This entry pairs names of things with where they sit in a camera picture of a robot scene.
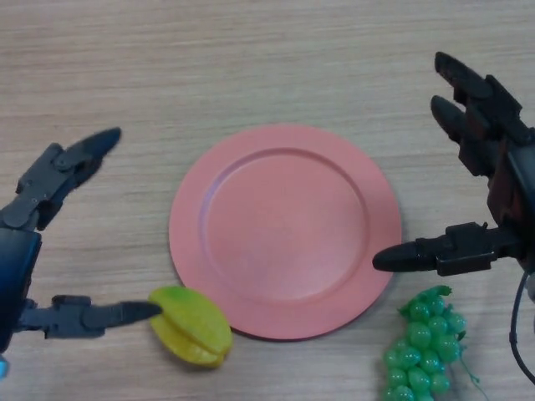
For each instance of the pink round plate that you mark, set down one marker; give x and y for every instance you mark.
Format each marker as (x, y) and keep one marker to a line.
(288, 231)

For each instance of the green grape bunch in net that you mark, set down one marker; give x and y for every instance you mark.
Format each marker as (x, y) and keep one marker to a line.
(422, 338)

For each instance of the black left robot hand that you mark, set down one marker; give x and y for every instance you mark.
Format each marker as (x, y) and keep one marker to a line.
(16, 275)

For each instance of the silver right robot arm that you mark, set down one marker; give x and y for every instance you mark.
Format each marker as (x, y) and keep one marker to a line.
(531, 288)

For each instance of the yellow starfruit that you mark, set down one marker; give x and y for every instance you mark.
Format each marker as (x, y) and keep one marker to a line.
(196, 330)

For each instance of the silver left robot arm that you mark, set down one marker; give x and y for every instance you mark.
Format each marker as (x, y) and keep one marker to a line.
(3, 367)

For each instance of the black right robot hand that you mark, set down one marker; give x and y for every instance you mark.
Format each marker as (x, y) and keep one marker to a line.
(501, 167)

